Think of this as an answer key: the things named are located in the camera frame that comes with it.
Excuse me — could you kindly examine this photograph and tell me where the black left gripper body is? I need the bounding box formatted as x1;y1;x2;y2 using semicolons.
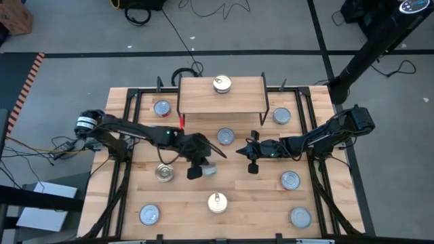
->
176;132;213;165

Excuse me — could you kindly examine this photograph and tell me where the black mat with orange stripes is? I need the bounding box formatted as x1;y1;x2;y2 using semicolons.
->
0;52;46;140

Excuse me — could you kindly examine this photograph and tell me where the black metal beam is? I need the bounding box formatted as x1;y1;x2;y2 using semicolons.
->
0;184;85;214

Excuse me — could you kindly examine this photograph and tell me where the black metal table frame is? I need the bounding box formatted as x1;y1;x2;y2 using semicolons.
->
81;77;367;244

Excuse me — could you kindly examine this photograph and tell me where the black power adapter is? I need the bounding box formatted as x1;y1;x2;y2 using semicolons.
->
48;141;75;161

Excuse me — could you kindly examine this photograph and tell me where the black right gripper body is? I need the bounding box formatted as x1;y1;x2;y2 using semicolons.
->
258;138;278;159

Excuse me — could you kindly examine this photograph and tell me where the yellow floor cable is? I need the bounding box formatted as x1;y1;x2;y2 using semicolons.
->
6;136;94;154

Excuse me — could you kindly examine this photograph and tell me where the brown cardboard box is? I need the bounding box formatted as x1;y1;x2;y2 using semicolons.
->
0;0;34;37

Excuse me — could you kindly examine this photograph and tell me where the squiggly black floor cable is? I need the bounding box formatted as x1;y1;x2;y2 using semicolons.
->
178;0;251;20

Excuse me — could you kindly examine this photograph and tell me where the white flat box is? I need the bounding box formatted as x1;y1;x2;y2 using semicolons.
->
16;181;78;233

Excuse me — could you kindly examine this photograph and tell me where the black equipment case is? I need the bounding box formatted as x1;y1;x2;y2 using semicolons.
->
110;0;167;11

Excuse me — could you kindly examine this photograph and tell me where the coiled black cable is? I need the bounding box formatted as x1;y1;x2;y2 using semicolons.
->
123;6;152;27
171;67;201;87

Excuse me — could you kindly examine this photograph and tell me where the black floor equipment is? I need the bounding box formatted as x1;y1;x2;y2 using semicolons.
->
340;0;403;38

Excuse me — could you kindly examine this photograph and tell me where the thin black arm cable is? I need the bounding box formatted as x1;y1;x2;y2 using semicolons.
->
199;134;228;159
156;144;180;166

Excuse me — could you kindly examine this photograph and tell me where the silver-top seafood can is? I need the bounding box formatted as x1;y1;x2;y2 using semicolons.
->
290;206;313;230
138;203;161;226

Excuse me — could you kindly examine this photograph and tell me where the looped black floor cable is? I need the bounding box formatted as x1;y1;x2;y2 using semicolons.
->
370;59;417;79

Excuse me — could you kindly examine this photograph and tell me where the long black floor cable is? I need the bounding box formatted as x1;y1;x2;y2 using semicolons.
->
160;8;205;77

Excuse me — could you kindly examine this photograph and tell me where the wooden shelf with black frame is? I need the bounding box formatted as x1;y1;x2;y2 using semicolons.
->
176;71;271;127

